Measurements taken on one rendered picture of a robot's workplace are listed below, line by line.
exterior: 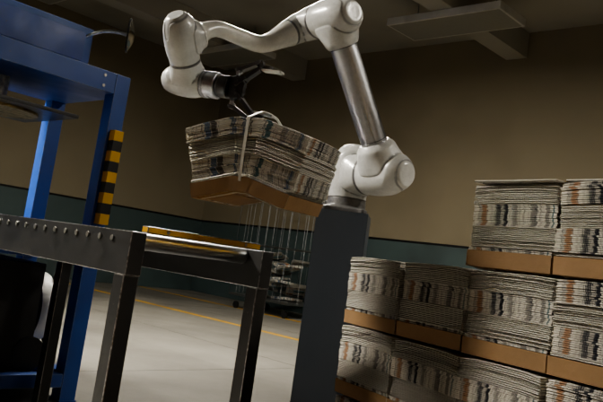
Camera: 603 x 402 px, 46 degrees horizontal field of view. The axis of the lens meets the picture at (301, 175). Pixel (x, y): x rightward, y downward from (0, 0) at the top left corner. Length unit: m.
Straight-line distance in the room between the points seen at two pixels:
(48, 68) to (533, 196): 2.27
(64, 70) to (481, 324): 2.24
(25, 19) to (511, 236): 2.41
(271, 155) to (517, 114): 7.87
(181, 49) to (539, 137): 7.61
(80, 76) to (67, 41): 0.20
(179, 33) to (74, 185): 9.75
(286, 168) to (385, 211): 8.55
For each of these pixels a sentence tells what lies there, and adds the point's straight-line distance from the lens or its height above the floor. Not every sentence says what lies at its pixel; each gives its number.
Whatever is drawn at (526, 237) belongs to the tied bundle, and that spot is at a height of 0.92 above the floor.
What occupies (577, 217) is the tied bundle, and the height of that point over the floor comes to 0.97.
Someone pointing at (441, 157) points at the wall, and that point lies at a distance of 10.20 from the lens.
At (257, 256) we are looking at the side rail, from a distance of 2.32.
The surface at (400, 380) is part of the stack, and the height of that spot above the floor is 0.48.
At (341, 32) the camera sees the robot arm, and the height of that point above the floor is 1.59.
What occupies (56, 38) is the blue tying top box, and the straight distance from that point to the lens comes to 3.57.
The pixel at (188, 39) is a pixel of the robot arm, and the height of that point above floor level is 1.42.
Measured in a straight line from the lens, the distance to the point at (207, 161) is 2.19.
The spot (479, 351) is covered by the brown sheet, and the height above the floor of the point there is 0.62.
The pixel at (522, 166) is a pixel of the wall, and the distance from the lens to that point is 9.59.
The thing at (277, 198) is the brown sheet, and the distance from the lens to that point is 2.06.
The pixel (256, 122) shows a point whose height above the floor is 1.17.
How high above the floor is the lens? 0.78
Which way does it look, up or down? 7 degrees up
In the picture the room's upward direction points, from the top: 8 degrees clockwise
